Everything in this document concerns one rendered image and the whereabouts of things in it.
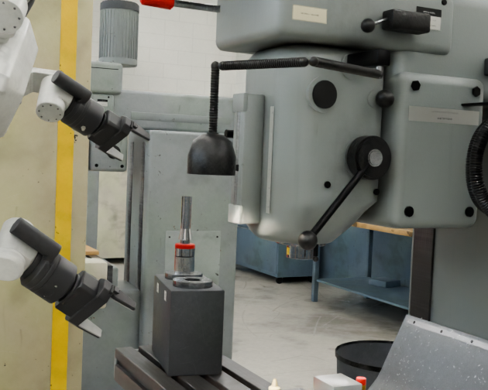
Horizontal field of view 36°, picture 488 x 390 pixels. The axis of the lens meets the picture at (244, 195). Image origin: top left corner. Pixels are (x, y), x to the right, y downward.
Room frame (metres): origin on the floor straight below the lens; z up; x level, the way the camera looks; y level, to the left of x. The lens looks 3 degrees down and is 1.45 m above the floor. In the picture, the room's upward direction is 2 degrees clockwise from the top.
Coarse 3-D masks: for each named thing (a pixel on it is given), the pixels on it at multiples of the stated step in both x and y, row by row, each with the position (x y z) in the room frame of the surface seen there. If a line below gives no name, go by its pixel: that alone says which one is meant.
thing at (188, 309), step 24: (168, 288) 1.63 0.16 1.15; (192, 288) 1.63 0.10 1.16; (216, 288) 1.65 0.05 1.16; (168, 312) 1.61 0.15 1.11; (192, 312) 1.61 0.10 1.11; (216, 312) 1.62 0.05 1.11; (168, 336) 1.60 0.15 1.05; (192, 336) 1.61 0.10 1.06; (216, 336) 1.62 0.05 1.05; (168, 360) 1.60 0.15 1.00; (192, 360) 1.61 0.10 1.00; (216, 360) 1.62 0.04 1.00
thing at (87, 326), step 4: (84, 320) 1.52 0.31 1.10; (88, 320) 1.53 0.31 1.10; (80, 324) 1.50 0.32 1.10; (84, 324) 1.51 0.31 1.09; (88, 324) 1.52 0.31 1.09; (92, 324) 1.53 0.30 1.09; (80, 328) 1.50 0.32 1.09; (84, 328) 1.50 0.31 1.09; (88, 328) 1.51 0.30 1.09; (92, 328) 1.52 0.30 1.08; (96, 328) 1.53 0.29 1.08; (88, 332) 1.51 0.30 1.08; (92, 332) 1.51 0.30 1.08; (96, 332) 1.52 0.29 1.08; (100, 332) 1.53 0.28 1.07; (96, 336) 1.52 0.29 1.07; (100, 336) 1.52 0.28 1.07
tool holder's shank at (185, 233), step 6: (186, 198) 1.75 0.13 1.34; (186, 204) 1.75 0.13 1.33; (186, 210) 1.75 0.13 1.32; (186, 216) 1.75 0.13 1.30; (180, 222) 1.76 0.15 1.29; (186, 222) 1.75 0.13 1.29; (180, 228) 1.76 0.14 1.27; (186, 228) 1.75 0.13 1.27; (180, 234) 1.75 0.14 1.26; (186, 234) 1.75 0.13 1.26; (180, 240) 1.76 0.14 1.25; (186, 240) 1.75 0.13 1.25
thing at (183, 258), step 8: (176, 248) 1.75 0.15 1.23; (176, 256) 1.75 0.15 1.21; (184, 256) 1.74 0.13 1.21; (192, 256) 1.75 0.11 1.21; (176, 264) 1.75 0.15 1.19; (184, 264) 1.74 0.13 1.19; (192, 264) 1.75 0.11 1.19; (176, 272) 1.75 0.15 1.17; (184, 272) 1.74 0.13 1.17; (192, 272) 1.75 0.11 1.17
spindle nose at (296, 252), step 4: (292, 248) 1.26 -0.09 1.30; (296, 248) 1.26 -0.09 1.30; (300, 248) 1.26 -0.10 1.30; (292, 252) 1.26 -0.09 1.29; (296, 252) 1.26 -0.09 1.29; (300, 252) 1.26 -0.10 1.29; (304, 252) 1.26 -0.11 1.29; (308, 252) 1.26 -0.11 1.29; (312, 252) 1.27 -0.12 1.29; (288, 256) 1.27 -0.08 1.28; (292, 256) 1.26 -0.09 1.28; (296, 256) 1.26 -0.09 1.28; (300, 256) 1.26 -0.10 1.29; (304, 256) 1.26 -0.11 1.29; (308, 256) 1.26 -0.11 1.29; (312, 256) 1.27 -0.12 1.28
